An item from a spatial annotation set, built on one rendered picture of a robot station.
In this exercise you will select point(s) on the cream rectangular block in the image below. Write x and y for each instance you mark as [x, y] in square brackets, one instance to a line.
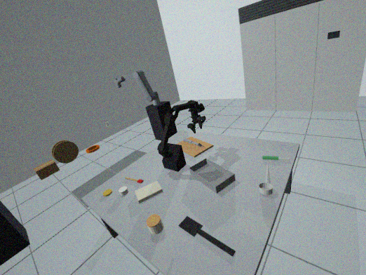
[148, 191]

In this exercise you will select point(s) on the white short cylinder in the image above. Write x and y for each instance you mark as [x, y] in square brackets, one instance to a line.
[123, 191]

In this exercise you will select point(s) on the light wooden board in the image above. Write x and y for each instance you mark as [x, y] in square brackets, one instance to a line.
[193, 149]

